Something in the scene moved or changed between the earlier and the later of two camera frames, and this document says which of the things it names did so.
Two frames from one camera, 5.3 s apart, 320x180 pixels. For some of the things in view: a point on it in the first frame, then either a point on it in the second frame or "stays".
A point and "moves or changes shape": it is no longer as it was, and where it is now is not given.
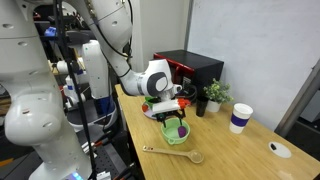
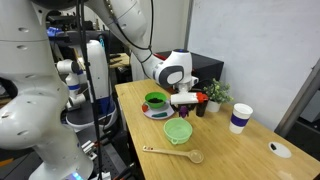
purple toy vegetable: [182, 131] moves or changes shape
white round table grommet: [279, 149] stays
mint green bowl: [171, 132] stays
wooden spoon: [195, 155] stays
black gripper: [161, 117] to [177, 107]
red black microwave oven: [191, 71] stays
